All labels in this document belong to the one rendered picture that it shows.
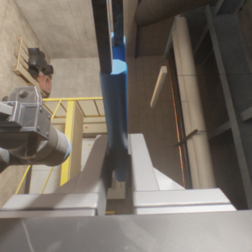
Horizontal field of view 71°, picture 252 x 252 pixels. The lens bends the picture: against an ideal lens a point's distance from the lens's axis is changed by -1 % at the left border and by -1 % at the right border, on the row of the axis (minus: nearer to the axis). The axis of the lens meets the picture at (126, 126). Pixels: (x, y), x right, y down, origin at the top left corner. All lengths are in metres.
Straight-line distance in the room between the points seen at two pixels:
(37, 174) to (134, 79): 3.29
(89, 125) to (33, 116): 3.87
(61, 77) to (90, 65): 0.87
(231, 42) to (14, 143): 3.98
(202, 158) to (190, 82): 1.38
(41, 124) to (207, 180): 2.96
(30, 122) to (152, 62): 5.18
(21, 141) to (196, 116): 3.11
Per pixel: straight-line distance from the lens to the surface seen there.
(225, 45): 4.00
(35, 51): 4.27
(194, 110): 3.35
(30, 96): 0.39
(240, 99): 3.49
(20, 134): 0.30
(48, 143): 0.38
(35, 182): 4.22
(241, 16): 4.47
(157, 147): 4.39
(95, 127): 4.11
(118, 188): 3.79
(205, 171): 3.14
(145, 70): 5.21
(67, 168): 2.85
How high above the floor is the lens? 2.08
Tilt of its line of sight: level
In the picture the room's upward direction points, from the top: 88 degrees clockwise
